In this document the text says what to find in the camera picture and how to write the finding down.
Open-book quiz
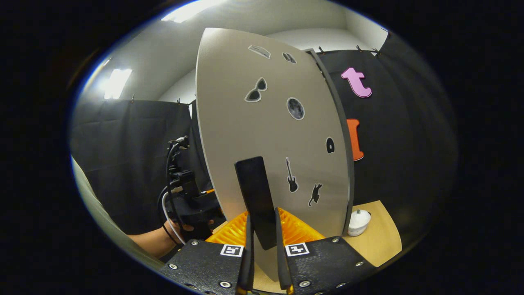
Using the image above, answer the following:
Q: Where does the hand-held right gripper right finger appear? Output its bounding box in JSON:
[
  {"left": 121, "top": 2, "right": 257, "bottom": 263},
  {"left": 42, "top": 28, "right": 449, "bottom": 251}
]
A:
[{"left": 274, "top": 207, "right": 377, "bottom": 295}]

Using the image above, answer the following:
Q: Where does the beige cabinet door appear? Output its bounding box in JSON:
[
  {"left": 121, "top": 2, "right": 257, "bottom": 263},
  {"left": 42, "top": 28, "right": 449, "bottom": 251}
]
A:
[{"left": 196, "top": 28, "right": 351, "bottom": 283}]

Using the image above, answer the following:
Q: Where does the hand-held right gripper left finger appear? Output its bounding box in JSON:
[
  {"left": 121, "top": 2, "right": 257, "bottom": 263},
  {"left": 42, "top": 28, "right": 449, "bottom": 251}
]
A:
[{"left": 159, "top": 211, "right": 255, "bottom": 295}]

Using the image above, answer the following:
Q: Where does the grey cabinet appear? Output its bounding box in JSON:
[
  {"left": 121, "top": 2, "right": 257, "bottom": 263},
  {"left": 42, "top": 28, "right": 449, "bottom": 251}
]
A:
[{"left": 305, "top": 48, "right": 356, "bottom": 237}]

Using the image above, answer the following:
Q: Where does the person's light grey clothing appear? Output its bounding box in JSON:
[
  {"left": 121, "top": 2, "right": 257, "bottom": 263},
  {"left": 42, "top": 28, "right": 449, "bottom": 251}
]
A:
[{"left": 70, "top": 156, "right": 166, "bottom": 272}]

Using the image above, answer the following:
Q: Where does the white cable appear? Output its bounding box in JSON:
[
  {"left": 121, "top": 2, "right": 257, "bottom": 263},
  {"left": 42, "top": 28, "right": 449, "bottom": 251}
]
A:
[{"left": 162, "top": 191, "right": 185, "bottom": 245}]

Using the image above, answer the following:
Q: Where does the white round container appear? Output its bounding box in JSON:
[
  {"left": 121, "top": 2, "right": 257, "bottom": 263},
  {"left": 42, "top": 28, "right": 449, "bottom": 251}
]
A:
[{"left": 348, "top": 209, "right": 372, "bottom": 237}]

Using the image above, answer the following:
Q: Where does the black cabinet door handle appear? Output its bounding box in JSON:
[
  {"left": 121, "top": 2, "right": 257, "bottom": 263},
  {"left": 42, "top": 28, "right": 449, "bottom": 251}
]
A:
[{"left": 235, "top": 157, "right": 279, "bottom": 250}]

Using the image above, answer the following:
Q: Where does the black cable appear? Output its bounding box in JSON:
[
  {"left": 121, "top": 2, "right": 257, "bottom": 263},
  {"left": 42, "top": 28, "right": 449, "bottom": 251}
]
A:
[{"left": 158, "top": 139, "right": 191, "bottom": 246}]

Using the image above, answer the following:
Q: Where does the black backdrop cloth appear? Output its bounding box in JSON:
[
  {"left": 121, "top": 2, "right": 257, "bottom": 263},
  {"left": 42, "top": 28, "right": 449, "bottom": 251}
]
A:
[{"left": 69, "top": 33, "right": 458, "bottom": 250}]

